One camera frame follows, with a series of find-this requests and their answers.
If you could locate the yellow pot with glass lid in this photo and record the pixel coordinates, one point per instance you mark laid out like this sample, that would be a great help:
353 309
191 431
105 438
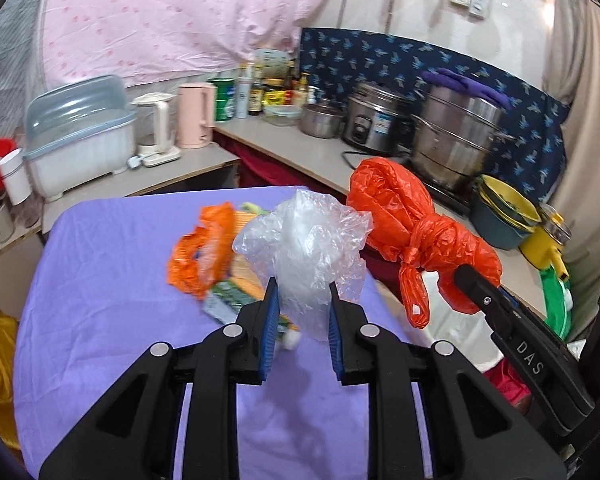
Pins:
540 247

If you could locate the green can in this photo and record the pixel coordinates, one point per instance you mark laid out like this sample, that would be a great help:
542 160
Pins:
222 100

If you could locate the pink kettle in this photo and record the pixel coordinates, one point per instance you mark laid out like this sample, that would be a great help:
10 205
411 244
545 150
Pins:
195 115

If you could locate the small steel pot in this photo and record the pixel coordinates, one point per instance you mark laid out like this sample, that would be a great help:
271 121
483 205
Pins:
322 121

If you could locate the steel rice cooker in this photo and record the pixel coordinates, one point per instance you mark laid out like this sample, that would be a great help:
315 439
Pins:
375 120

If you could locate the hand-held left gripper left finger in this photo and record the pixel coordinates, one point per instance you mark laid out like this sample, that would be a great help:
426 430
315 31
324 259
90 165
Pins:
271 330

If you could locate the purple tablecloth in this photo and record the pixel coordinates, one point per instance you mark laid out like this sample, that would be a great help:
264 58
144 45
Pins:
105 285

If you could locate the steel utensil holder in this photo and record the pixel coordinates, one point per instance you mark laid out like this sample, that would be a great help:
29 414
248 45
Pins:
0 222

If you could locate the purple cloth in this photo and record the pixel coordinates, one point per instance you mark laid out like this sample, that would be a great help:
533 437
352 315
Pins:
460 84

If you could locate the navy printed cloth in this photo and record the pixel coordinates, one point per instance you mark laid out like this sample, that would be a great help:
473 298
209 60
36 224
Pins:
370 57

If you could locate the dish drainer box with lid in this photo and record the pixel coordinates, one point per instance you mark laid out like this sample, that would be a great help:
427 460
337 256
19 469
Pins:
80 130

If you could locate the yellow label jar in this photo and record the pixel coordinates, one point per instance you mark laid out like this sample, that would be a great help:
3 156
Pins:
277 96

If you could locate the dark sauce bottle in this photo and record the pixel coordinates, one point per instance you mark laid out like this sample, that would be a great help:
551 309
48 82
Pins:
255 95

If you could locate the pale green carton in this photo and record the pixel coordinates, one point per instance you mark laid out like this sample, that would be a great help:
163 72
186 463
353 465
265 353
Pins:
272 62

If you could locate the pink dotted sheet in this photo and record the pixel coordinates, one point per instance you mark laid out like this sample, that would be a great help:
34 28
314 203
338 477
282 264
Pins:
180 10

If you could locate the small white bottle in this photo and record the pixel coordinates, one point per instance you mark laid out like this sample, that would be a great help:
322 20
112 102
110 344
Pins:
291 341

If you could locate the beige curtain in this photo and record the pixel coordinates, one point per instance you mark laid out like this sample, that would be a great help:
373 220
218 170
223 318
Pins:
585 110

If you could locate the yellow green packaging bag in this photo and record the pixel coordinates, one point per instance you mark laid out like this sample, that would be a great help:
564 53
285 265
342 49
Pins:
255 208

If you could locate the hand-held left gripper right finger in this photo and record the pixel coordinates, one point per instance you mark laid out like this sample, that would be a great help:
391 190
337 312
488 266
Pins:
336 332

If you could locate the dark red cloth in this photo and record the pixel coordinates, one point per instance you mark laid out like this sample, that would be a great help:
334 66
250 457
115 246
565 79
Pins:
280 170

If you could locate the trash bin with white liner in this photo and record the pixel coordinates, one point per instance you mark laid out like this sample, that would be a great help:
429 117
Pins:
460 340

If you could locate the white electric kettle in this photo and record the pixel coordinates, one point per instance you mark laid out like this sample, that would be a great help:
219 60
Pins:
155 125

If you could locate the white cup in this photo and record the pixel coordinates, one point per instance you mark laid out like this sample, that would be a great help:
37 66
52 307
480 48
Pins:
16 177

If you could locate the clear plastic bag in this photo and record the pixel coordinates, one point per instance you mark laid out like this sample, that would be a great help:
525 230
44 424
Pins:
300 240

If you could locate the green plastic basin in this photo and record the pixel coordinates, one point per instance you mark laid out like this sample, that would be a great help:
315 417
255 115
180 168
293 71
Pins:
552 300

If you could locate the red-orange plastic bag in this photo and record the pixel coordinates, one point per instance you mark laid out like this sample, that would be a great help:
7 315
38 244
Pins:
395 195

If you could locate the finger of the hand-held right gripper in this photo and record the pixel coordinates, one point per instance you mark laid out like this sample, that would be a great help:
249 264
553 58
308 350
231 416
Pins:
525 355

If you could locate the large steel steamer pot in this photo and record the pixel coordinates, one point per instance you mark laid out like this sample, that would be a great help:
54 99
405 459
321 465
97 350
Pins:
455 135

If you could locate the small orange plastic bag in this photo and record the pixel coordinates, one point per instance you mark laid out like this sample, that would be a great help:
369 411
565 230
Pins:
200 250

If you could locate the black induction cooker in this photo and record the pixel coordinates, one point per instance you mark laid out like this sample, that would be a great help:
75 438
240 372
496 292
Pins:
450 199

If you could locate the glass food container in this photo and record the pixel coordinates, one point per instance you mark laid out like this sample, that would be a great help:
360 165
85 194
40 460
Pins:
282 116

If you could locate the green snack packet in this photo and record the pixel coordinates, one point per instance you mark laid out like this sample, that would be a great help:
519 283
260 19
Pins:
230 300

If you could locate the grey checked curtain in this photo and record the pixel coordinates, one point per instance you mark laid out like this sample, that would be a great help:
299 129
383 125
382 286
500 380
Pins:
5 60

